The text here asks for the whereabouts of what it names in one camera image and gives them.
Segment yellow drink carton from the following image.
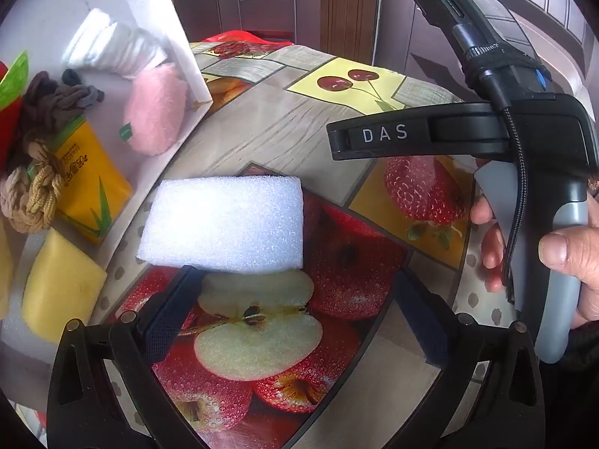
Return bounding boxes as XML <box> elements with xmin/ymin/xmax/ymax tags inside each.
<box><xmin>51</xmin><ymin>117</ymin><xmax>134</xmax><ymax>244</ymax></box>

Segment beige braided rope knot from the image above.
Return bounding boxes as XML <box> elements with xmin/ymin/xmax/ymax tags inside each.
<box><xmin>0</xmin><ymin>143</ymin><xmax>66</xmax><ymax>233</ymax></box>

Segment white cardboard box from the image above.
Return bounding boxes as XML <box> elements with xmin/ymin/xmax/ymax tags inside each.
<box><xmin>0</xmin><ymin>0</ymin><xmax>213</xmax><ymax>375</ymax></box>

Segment red plush apple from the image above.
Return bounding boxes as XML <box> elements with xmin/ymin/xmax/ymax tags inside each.
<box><xmin>0</xmin><ymin>51</ymin><xmax>30</xmax><ymax>169</ymax></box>

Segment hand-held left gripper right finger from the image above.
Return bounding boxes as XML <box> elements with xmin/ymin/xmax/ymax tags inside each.
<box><xmin>392</xmin><ymin>269</ymin><xmax>546</xmax><ymax>449</ymax></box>

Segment person's right hand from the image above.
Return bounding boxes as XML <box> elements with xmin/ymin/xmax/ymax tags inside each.
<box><xmin>470</xmin><ymin>175</ymin><xmax>599</xmax><ymax>333</ymax></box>

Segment white socks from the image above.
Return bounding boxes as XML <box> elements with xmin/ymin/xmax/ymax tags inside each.
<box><xmin>61</xmin><ymin>8</ymin><xmax>171</xmax><ymax>80</ymax></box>

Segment red printed plastic bag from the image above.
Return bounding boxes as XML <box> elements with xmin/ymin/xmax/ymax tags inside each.
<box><xmin>199</xmin><ymin>30</ymin><xmax>293</xmax><ymax>50</ymax></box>

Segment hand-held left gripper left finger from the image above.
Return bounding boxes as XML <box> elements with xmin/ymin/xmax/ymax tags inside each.
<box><xmin>47</xmin><ymin>264</ymin><xmax>207</xmax><ymax>449</ymax></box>

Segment black braided cable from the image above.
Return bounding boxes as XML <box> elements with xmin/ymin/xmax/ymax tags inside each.
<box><xmin>484</xmin><ymin>68</ymin><xmax>529</xmax><ymax>291</ymax></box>

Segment pink plush toy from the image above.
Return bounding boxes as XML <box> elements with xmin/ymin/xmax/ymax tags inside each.
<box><xmin>122</xmin><ymin>63</ymin><xmax>190</xmax><ymax>156</ymax></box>

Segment fruit print tablecloth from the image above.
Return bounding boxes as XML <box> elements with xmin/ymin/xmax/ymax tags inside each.
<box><xmin>100</xmin><ymin>30</ymin><xmax>516</xmax><ymax>449</ymax></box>

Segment white foam block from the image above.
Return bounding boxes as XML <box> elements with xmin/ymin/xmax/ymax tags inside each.
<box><xmin>136</xmin><ymin>175</ymin><xmax>306</xmax><ymax>274</ymax></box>

